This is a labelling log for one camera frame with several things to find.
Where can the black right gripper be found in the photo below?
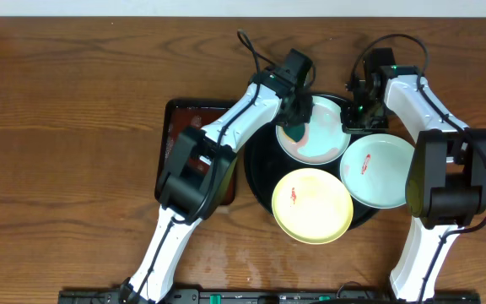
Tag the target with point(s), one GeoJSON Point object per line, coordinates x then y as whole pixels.
{"type": "Point", "coordinates": [350, 125]}

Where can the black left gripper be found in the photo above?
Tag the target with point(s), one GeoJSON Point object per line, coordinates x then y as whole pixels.
{"type": "Point", "coordinates": [293, 112]}

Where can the green yellow sponge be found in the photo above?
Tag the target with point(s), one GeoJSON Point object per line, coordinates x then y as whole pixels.
{"type": "Point", "coordinates": [296, 133]}

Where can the light green plate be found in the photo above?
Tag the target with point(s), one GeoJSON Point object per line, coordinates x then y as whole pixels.
{"type": "Point", "coordinates": [325, 139]}
{"type": "Point", "coordinates": [374, 169]}

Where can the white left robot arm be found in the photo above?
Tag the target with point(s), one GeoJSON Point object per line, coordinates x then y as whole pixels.
{"type": "Point", "coordinates": [197, 173]}

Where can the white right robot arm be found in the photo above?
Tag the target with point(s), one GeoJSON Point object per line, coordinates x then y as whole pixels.
{"type": "Point", "coordinates": [446, 182]}

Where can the rectangular tray of red water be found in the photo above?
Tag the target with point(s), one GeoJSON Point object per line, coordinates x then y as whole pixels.
{"type": "Point", "coordinates": [183, 112]}

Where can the yellow plate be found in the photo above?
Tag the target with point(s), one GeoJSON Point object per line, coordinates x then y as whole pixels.
{"type": "Point", "coordinates": [312, 206]}

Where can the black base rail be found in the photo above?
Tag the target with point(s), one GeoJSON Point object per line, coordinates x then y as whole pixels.
{"type": "Point", "coordinates": [193, 296]}

